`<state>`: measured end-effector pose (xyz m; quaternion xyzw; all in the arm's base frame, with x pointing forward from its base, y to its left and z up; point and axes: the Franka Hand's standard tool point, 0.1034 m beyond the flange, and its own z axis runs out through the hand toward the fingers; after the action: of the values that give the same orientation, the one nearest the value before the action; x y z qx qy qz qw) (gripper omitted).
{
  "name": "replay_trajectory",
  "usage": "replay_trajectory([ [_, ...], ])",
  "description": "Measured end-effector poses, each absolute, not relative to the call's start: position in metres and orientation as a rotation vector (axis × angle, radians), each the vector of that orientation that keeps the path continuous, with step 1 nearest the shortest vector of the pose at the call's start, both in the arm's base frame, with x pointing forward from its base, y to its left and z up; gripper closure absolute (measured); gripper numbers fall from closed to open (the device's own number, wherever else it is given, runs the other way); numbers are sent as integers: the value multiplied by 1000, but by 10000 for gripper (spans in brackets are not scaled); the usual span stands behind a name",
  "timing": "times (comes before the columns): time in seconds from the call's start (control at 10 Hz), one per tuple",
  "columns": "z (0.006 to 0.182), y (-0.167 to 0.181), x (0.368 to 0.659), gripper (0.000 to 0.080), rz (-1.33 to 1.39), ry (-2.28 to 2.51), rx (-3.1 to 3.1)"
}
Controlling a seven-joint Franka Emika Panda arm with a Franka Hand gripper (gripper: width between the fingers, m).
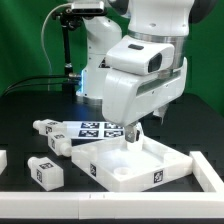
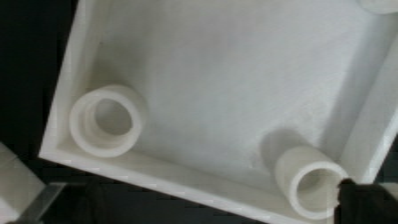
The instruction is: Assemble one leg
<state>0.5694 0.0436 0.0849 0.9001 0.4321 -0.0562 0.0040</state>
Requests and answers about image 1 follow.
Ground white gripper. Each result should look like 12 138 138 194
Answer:
102 59 187 142

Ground white square tabletop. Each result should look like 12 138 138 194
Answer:
71 136 192 192

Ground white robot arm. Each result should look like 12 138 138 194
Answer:
72 0 218 142

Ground white AprilTag sheet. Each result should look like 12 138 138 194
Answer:
64 121 124 140

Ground white U-shaped obstacle fence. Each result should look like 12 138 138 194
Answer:
0 151 224 219

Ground white block left edge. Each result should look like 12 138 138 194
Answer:
0 150 7 175

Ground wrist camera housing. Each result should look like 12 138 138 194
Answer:
105 35 175 76

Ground black camera stand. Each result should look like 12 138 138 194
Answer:
52 7 82 96

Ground black cables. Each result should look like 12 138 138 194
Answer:
0 74 81 98

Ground silver depth camera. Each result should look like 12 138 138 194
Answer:
71 0 106 16

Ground grey camera cable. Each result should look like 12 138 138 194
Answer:
40 3 72 92

